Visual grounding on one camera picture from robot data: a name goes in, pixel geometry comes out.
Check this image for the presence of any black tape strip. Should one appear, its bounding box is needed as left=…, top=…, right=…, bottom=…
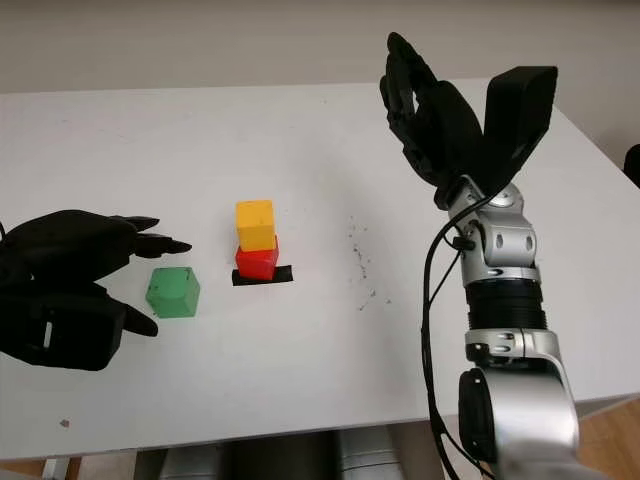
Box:
left=231, top=266, right=294, bottom=288

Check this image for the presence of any yellow wooden block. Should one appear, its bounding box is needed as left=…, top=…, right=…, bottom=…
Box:
left=234, top=199, right=275, bottom=252

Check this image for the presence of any dark object beside table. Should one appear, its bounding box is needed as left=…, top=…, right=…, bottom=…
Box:
left=622, top=147, right=640, bottom=191

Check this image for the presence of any red wooden block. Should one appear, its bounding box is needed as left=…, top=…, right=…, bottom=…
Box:
left=234, top=234, right=280, bottom=280

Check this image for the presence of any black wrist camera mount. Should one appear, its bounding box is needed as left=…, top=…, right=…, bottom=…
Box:
left=0, top=294, right=127, bottom=372
left=482, top=65, right=559, bottom=197

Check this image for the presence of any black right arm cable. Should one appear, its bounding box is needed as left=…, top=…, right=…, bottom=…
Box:
left=419, top=193, right=501, bottom=480

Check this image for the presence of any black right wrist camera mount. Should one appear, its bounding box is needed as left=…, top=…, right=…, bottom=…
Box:
left=482, top=65, right=559, bottom=197

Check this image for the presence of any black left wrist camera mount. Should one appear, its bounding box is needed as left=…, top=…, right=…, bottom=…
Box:
left=0, top=294, right=127, bottom=372

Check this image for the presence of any grey robot thigh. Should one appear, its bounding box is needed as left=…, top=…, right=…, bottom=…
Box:
left=334, top=427, right=426, bottom=480
left=159, top=437, right=241, bottom=480

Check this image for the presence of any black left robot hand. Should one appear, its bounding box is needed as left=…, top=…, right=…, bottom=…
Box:
left=0, top=208, right=194, bottom=341

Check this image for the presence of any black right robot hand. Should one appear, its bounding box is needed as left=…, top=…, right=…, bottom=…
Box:
left=378, top=32, right=486, bottom=210

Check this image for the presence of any white table underframe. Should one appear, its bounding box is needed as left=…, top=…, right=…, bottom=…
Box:
left=574, top=394, right=640, bottom=422

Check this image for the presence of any green wooden block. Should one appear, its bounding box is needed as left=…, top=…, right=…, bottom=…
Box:
left=145, top=267, right=202, bottom=320

